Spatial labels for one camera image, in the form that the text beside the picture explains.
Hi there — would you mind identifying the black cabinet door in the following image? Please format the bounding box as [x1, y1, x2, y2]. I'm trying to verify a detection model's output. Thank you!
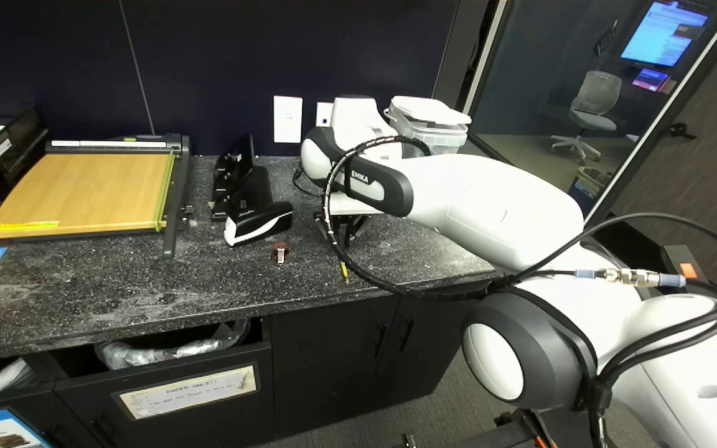
[373, 287, 494, 406]
[270, 296, 401, 437]

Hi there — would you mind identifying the black paper tray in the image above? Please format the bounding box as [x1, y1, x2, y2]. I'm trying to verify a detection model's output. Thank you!
[0, 108, 49, 188]

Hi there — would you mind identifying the black hole punch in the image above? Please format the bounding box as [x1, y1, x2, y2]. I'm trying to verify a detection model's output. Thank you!
[210, 133, 273, 223]

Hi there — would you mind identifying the grey office chair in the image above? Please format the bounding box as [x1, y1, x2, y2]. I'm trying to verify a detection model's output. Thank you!
[550, 70, 623, 164]

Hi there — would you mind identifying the small screen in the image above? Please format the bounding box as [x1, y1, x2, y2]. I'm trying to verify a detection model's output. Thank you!
[630, 67, 671, 93]

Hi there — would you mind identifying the wooden paper cutter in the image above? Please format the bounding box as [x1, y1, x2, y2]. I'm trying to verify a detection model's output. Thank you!
[0, 133, 195, 259]

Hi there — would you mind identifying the waste bin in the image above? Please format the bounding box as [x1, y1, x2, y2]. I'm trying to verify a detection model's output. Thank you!
[573, 166, 612, 201]

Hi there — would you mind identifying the monitor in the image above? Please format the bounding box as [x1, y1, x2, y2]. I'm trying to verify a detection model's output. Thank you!
[619, 0, 711, 68]

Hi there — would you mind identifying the stack of clear plastic containers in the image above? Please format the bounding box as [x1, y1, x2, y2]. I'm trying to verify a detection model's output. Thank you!
[384, 95, 472, 156]

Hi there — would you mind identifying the black and white stapler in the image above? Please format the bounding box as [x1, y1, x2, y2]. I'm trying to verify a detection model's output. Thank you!
[223, 200, 294, 248]

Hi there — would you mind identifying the white wall socket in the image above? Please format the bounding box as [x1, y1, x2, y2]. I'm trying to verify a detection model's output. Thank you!
[273, 95, 304, 144]

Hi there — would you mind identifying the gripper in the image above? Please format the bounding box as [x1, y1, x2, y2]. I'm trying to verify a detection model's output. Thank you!
[316, 212, 373, 251]

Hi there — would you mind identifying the black bin drawer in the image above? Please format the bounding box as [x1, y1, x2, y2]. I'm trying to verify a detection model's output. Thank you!
[54, 339, 276, 448]

